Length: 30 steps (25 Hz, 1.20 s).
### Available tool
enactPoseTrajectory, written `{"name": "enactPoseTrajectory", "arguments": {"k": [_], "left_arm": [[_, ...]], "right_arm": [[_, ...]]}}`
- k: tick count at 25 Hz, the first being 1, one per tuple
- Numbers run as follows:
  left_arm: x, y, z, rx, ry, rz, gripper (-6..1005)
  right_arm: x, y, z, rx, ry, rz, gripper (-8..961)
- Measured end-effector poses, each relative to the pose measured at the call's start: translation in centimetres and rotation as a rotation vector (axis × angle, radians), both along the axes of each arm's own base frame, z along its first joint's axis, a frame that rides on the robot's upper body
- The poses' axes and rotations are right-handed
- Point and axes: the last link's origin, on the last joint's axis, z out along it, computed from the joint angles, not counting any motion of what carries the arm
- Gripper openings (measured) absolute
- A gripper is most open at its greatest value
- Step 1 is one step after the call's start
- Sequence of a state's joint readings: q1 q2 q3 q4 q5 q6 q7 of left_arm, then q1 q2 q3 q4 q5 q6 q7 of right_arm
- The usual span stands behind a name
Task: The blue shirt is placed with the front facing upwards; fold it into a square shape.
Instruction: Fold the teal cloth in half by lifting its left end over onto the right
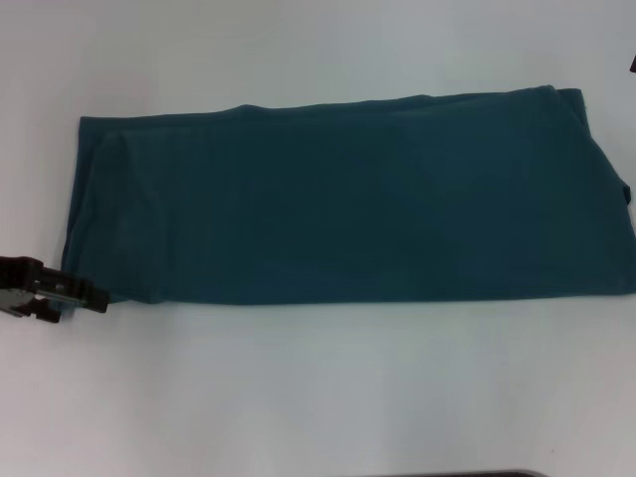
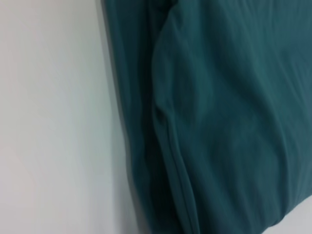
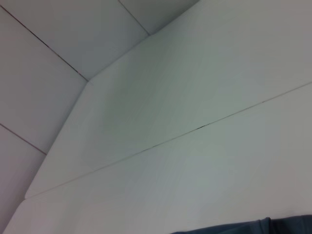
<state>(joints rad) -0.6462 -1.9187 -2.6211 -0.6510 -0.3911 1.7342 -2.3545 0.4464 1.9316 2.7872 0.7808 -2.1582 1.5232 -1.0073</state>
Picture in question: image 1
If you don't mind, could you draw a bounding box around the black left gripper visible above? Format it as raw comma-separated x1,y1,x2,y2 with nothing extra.
0,254,111,325

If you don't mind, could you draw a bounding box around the teal FREE print T-shirt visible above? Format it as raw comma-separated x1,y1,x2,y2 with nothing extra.
58,83,636,306

